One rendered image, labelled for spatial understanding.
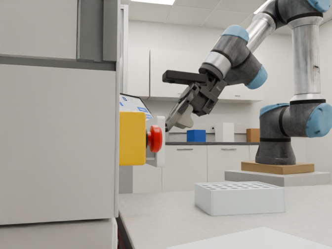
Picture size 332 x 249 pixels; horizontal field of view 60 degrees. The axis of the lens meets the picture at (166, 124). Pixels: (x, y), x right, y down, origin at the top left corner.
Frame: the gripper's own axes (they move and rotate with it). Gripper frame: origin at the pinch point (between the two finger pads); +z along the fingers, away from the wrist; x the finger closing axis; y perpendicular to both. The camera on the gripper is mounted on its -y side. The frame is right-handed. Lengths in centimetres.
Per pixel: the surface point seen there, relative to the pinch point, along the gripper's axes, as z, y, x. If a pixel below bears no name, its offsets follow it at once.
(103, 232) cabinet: 21, -7, -47
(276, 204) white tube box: 6.5, 15.7, -33.9
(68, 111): 14, -16, -47
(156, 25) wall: -195, -41, 360
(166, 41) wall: -183, -14, 360
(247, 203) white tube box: 9.1, 11.5, -33.6
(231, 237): 14.7, 3.4, -47.6
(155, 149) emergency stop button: 10.6, -5.2, -34.2
